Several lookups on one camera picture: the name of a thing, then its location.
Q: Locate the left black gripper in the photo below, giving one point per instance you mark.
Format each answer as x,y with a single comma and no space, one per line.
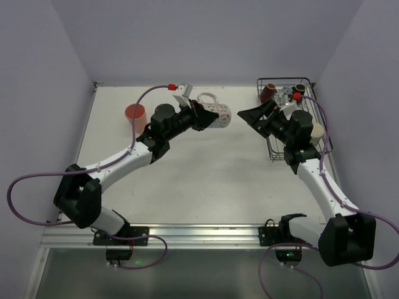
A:
196,115

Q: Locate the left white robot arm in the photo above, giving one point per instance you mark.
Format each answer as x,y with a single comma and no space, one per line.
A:
79,195

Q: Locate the white patterned mug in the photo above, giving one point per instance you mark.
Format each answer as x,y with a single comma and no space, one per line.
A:
210,103

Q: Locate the black mug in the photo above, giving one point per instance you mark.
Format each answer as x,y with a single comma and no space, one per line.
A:
299,88

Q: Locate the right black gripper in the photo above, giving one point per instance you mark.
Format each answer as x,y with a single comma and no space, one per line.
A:
265,119

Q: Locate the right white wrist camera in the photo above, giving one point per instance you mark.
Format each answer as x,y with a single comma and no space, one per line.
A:
289,109

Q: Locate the clear glass cup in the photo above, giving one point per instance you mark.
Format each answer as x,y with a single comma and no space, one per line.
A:
284,94

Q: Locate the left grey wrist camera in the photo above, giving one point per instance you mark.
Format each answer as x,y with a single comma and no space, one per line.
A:
183,90

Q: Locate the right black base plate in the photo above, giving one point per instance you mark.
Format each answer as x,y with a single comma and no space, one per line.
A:
271,233

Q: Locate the beige patterned mug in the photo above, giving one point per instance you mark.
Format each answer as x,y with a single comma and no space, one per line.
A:
317,133

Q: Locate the pink plastic cup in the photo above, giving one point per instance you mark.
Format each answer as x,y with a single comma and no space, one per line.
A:
136,113

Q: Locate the brown ceramic cup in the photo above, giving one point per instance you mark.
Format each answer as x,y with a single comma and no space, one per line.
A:
268,92

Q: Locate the black wire dish rack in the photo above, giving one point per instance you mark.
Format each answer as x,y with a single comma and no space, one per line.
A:
274,146

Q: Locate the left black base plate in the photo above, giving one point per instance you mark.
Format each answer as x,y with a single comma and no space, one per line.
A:
137,235

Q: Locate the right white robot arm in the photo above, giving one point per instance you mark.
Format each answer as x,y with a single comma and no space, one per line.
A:
348,235

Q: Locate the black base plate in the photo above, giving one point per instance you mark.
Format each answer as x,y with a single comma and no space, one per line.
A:
271,233
137,235

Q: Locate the aluminium mounting rail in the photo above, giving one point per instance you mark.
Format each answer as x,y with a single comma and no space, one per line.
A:
177,236

